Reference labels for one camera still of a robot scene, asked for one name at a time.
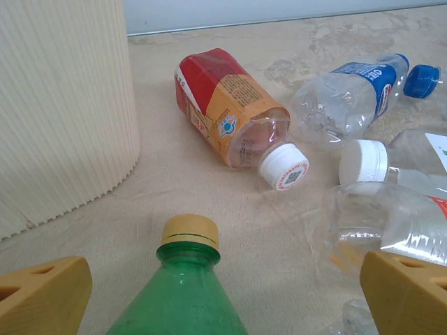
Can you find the green plastic bottle yellow cap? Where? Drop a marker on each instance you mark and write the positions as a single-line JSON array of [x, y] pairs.
[[185, 289]]

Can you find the cream ribbed waste bin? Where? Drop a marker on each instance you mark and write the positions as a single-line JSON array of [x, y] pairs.
[[63, 104]]

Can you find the aluminium table edge strip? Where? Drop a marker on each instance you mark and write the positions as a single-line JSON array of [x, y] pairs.
[[174, 30]]

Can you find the red orange label tea bottle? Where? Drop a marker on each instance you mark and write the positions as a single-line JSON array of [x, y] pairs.
[[216, 101]]

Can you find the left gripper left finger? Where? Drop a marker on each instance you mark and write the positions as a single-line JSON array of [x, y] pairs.
[[42, 300]]

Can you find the Pepsi label bottle blue cap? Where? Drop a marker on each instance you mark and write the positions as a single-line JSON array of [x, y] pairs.
[[349, 101]]

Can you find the orange label bottle orange cap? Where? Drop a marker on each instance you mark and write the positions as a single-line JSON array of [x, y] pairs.
[[366, 216]]

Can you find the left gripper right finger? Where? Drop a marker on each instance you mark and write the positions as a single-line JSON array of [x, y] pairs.
[[408, 300]]

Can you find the crushed clear bottle blue cap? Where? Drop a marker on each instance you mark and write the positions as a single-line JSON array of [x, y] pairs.
[[420, 82]]

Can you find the white green label clear bottle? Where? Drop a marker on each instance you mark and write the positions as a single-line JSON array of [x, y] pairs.
[[363, 162]]

